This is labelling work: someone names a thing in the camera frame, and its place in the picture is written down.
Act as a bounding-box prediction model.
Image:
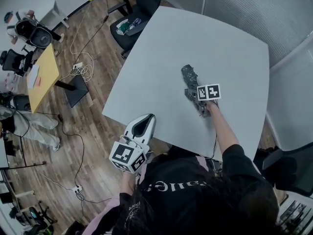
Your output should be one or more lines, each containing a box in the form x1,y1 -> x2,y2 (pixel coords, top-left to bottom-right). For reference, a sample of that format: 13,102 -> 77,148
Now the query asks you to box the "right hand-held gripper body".
192,83 -> 222,119

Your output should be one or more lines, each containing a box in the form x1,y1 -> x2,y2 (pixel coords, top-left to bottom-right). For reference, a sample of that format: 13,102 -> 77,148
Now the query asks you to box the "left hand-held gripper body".
109,134 -> 150,174

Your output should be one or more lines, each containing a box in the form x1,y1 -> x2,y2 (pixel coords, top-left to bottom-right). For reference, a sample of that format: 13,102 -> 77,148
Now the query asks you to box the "dark plaid umbrella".
181,64 -> 199,89

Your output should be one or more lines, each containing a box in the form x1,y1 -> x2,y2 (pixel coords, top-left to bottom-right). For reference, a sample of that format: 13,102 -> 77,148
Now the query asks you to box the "person's left forearm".
119,169 -> 140,196

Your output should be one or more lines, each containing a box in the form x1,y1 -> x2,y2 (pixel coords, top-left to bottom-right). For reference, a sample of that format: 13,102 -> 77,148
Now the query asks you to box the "person's right forearm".
206,101 -> 240,154

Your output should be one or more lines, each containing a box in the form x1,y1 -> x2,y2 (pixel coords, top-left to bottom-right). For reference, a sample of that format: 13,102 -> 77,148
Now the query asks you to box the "grey table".
102,5 -> 270,163

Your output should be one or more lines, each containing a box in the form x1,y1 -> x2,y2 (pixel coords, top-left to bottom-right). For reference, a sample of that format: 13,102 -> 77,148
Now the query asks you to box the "person's black and pink shirt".
83,144 -> 281,235

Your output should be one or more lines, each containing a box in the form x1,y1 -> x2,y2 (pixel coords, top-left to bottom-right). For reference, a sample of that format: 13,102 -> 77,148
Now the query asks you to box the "clear plastic bottle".
129,18 -> 143,30

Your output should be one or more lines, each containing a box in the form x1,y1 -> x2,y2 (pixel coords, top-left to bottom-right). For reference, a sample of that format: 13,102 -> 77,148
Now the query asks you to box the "green and white bag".
115,19 -> 131,36

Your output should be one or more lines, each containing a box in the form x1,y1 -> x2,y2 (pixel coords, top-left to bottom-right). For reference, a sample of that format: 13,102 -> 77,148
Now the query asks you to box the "yellow desk with black base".
26,44 -> 89,114

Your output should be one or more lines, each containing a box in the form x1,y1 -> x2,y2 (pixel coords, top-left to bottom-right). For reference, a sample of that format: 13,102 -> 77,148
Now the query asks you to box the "black metal stand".
0,135 -> 47,171

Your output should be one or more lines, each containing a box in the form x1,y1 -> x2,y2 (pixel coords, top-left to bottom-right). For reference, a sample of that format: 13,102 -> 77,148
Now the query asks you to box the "white paper sheet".
27,64 -> 40,89

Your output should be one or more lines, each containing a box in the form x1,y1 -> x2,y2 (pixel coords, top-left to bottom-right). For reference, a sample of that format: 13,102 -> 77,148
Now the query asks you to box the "black round seat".
12,94 -> 32,112

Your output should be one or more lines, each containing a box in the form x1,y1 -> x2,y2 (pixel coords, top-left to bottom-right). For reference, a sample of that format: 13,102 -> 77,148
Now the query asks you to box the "black mesh office chair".
15,18 -> 53,49
0,48 -> 35,77

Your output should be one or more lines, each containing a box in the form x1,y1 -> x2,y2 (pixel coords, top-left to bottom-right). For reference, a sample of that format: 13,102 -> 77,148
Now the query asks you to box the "white desk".
39,0 -> 70,31

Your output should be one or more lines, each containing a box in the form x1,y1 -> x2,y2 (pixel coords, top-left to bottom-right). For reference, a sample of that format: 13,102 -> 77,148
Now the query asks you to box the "black floor cable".
57,115 -> 85,187

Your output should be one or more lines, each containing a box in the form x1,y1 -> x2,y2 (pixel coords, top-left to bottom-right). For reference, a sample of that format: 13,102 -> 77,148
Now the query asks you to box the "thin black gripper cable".
209,128 -> 220,160

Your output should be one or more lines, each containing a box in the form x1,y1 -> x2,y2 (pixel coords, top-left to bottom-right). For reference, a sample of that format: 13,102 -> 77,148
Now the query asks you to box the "white floor cable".
66,0 -> 95,83

